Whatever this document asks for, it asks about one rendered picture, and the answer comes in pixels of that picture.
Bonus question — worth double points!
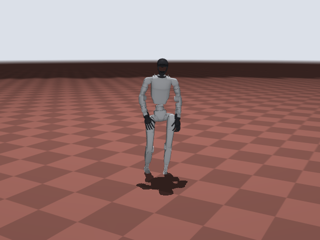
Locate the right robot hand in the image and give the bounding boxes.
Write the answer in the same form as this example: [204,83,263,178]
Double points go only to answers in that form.
[143,112,155,130]

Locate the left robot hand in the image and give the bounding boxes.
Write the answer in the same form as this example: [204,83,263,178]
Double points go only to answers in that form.
[171,113,181,132]

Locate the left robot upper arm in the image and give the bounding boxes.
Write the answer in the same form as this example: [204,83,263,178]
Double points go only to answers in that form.
[171,78,181,102]

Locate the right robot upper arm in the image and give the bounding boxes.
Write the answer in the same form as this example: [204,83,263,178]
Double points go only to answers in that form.
[139,77,153,101]

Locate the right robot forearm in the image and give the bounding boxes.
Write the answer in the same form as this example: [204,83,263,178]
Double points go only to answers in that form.
[138,94,148,116]

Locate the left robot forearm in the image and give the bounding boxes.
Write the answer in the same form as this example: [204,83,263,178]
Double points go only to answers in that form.
[175,96,182,118]

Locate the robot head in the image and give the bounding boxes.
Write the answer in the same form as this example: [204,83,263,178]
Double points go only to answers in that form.
[157,58,169,78]

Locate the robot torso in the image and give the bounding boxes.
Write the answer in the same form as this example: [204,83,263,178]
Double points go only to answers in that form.
[150,74,172,122]

